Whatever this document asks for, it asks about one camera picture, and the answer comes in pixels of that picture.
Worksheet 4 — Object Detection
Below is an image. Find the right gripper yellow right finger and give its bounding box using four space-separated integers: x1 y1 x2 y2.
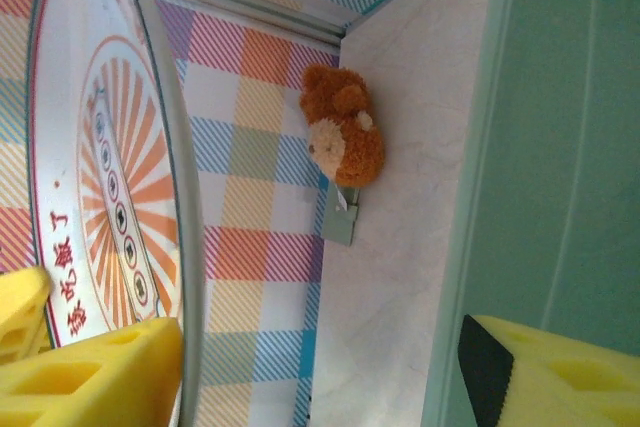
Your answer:
458 314 640 427

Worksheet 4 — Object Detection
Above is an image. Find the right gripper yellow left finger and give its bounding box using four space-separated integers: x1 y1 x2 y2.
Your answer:
0 266 182 427

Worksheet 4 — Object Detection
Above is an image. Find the orange sunburst enamel plate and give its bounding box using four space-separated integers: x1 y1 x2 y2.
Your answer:
24 0 206 427

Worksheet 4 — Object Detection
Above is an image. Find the green plastic bin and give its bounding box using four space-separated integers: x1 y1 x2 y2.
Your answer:
419 0 640 427

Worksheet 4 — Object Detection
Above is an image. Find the brown plush lion toy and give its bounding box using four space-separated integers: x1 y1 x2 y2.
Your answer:
298 62 386 189

